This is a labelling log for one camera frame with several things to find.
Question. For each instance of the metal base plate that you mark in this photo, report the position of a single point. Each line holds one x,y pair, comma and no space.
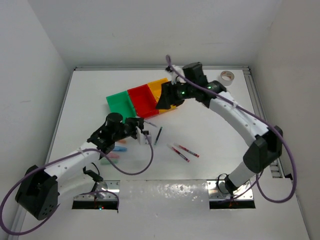
101,191
218,192

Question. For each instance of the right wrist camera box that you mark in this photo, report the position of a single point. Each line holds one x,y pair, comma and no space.
177,74

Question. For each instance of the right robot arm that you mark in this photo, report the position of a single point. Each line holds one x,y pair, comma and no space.
264,146

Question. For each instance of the large white tape roll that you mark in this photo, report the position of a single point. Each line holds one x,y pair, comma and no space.
226,78

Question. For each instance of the red plastic bin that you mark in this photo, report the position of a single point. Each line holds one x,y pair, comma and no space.
143,101

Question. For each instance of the pink eraser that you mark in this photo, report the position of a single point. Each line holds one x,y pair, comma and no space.
113,156

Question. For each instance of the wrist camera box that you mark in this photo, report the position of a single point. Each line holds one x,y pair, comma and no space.
143,136
177,74

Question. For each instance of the blue eraser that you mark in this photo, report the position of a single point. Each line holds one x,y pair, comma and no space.
119,149

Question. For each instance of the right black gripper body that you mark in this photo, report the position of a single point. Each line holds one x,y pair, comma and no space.
180,92

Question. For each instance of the red pen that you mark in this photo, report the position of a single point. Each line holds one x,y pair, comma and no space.
187,150
178,152

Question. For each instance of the yellow plastic bin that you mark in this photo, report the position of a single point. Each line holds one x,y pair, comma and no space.
155,88

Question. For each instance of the green plastic bin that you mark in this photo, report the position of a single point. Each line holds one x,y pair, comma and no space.
121,103

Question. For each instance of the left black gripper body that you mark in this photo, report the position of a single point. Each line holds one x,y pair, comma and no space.
130,127

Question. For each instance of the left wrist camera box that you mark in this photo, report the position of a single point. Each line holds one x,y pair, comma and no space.
143,136

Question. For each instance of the blue pen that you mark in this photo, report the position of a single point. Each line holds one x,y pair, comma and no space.
149,123

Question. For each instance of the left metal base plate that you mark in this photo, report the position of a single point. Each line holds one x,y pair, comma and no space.
101,191

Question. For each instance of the orange eraser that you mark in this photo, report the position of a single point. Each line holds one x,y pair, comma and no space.
123,141

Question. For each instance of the green eraser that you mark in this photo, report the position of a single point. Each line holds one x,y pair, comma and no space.
105,162

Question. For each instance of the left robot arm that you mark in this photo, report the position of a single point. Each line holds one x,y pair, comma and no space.
44,188

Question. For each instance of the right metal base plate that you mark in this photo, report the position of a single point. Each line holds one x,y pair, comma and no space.
218,192

